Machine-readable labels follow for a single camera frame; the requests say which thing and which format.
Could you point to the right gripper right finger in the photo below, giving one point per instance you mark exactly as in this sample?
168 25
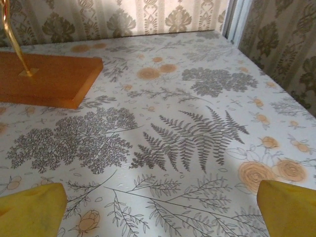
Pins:
291 212

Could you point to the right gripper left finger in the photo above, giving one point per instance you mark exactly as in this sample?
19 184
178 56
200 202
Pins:
29 212

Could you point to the aluminium frame post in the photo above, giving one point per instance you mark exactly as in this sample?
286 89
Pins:
232 22

